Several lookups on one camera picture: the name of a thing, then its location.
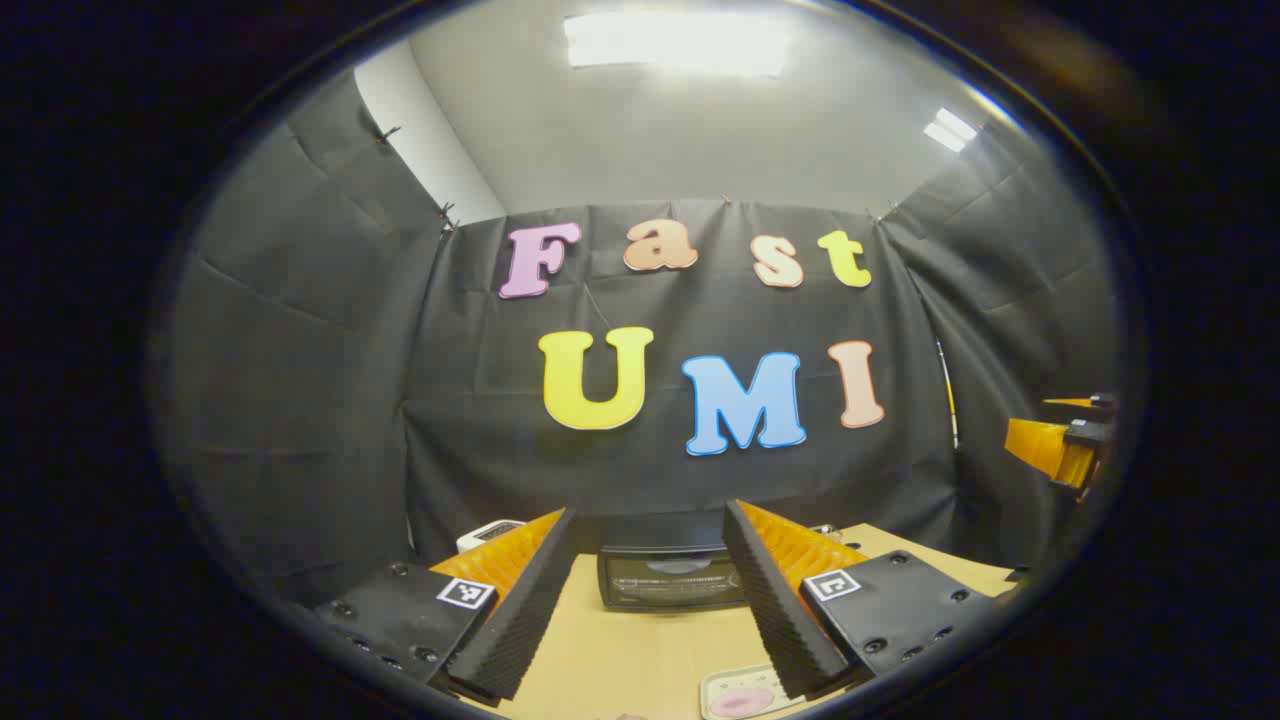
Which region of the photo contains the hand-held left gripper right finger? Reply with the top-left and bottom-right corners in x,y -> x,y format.
722,498 -> 1003,701

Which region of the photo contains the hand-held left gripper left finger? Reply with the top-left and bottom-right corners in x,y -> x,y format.
312,506 -> 579,701

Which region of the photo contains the cream plate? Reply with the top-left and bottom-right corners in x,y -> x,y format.
700,663 -> 809,720

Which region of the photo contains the pink food slice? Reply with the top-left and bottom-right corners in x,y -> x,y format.
708,685 -> 778,719

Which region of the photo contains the black electric oven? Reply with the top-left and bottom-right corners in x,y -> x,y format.
590,515 -> 749,613

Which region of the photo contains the white toaster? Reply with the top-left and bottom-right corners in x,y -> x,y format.
457,518 -> 528,553

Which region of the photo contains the black backdrop cloth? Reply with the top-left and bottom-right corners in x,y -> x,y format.
160,70 -> 1121,601

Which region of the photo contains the small ceiling light panel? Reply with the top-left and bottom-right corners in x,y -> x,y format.
923,107 -> 979,153

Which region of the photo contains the large ceiling light panel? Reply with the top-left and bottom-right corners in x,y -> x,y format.
563,10 -> 793,79

